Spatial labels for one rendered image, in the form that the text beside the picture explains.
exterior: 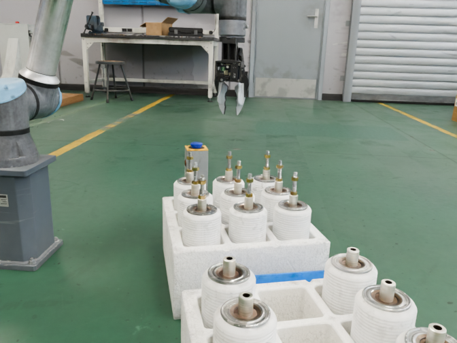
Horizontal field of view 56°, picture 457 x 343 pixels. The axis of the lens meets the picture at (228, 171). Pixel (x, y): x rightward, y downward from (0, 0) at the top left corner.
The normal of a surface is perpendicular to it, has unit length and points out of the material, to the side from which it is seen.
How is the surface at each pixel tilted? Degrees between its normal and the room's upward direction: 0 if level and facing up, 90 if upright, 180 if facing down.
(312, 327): 90
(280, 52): 90
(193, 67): 90
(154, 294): 0
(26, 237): 90
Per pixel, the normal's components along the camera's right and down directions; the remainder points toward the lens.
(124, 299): 0.03, -0.96
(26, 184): 0.66, 0.22
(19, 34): -0.07, 0.27
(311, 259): 0.21, 0.28
